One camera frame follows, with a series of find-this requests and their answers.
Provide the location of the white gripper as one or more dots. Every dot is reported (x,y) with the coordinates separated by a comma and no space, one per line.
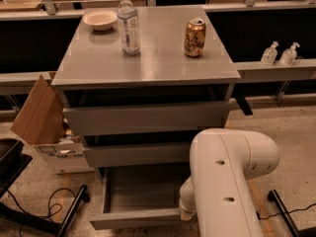
(185,206)

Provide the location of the grey bottom drawer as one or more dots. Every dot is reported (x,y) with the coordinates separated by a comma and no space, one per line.
(141,196)

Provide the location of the grey drawer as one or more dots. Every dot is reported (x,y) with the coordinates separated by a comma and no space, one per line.
(137,154)
(147,118)
(141,196)

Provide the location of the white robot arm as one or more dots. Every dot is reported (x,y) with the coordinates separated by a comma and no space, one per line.
(221,163)

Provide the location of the grey middle drawer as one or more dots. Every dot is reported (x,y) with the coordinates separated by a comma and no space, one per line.
(137,154)

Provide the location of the grey top drawer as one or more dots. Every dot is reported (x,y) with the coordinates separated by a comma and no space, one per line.
(147,118)

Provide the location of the grey drawer cabinet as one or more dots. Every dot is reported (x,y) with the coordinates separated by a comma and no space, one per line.
(95,72)

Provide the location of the open cardboard box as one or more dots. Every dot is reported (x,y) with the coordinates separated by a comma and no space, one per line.
(41,124)

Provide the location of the black stand leg right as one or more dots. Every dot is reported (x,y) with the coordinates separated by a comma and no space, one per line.
(274,197)

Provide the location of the black stand leg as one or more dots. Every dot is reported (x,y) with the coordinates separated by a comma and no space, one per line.
(274,197)
(45,223)

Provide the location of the black stand leg left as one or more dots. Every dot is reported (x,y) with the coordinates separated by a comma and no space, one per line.
(45,223)

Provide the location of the black bin left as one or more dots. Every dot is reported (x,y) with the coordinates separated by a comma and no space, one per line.
(12,162)

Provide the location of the left hand sanitizer bottle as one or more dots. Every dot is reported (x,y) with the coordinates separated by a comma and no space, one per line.
(270,54)

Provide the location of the hand sanitizer bottle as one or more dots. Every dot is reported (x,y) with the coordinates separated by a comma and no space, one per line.
(270,54)
(289,55)

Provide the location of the gold beverage can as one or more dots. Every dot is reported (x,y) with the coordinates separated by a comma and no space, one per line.
(194,37)

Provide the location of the right hand sanitizer bottle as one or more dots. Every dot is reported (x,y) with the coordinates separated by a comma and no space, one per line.
(289,55)

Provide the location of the clear plastic water bottle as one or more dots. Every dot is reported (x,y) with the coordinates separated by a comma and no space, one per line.
(128,26)

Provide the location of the white paper bowl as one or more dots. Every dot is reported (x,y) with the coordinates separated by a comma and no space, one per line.
(100,20)

